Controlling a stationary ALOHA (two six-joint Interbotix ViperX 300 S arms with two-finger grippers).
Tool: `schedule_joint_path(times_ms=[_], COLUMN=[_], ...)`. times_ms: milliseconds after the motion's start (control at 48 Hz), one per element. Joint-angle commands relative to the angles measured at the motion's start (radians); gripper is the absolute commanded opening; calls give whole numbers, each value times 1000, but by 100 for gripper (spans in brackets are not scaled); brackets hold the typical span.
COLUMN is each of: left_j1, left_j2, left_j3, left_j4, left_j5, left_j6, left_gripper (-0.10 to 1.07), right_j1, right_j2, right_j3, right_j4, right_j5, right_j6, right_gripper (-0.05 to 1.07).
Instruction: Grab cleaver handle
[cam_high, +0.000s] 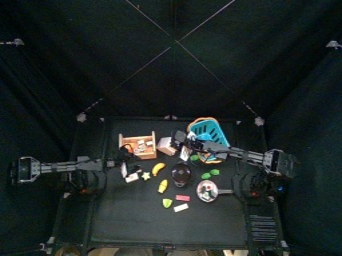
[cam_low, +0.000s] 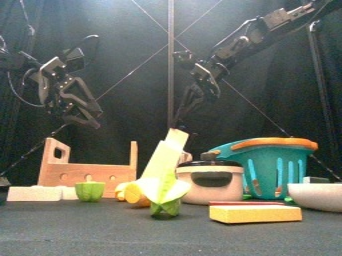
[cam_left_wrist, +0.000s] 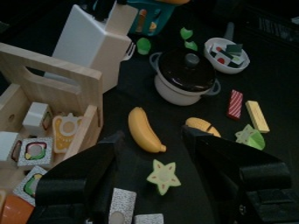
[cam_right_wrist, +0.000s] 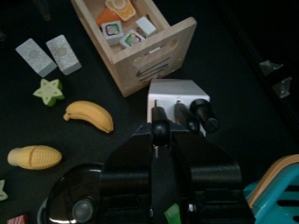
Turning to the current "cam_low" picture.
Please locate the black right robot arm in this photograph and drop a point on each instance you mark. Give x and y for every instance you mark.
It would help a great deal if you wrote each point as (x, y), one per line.
(261, 31)

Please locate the wooden toy crate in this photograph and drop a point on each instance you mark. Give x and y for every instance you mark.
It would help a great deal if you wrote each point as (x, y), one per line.
(88, 173)

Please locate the black toy pot lid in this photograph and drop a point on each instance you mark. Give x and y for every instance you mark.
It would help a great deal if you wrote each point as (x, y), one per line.
(208, 162)

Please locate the green toy bell pepper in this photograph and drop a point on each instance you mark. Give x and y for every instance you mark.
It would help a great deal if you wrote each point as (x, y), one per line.
(89, 191)

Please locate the small white foam block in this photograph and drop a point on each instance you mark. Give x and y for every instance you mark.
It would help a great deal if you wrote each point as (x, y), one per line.
(68, 192)

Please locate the small yellow toy piece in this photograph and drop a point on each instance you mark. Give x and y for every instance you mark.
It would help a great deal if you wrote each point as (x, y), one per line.
(119, 193)

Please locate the large white foam block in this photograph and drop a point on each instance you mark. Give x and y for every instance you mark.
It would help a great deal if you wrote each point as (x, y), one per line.
(33, 194)

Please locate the white toy cooking pot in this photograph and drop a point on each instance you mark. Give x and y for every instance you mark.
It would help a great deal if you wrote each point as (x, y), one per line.
(213, 186)

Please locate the yellow banana toy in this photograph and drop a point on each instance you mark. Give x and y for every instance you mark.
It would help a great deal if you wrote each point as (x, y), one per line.
(133, 196)

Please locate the green white toy corn husk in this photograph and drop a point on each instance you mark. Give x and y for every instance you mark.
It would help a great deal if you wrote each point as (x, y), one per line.
(165, 193)

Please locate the flat red board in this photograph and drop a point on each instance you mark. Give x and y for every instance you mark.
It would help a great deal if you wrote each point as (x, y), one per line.
(244, 202)

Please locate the grey box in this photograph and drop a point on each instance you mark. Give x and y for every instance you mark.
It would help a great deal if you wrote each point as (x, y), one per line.
(315, 180)

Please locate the small green toy piece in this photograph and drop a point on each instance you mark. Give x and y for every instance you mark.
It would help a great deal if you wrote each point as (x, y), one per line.
(288, 200)

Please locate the yellow rectangular block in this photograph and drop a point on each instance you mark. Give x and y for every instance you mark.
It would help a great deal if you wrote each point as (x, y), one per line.
(255, 213)

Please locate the white bowl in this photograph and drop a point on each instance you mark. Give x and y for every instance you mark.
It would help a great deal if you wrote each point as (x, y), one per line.
(318, 196)

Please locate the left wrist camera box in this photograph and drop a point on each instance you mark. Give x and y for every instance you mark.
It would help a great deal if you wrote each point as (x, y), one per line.
(74, 60)

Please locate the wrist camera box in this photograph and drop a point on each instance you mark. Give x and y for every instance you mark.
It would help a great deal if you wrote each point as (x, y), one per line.
(74, 60)
(183, 57)

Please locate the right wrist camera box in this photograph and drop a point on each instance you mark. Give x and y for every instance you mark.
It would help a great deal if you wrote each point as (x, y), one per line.
(183, 57)

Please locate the vertical metal frame pole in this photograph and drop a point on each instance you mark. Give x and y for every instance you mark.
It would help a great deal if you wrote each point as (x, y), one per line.
(171, 40)

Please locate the black metal stand post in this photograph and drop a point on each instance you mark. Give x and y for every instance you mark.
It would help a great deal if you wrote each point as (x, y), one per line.
(318, 93)

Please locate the grey table edge bracket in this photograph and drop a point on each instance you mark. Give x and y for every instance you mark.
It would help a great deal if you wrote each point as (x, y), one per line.
(2, 182)

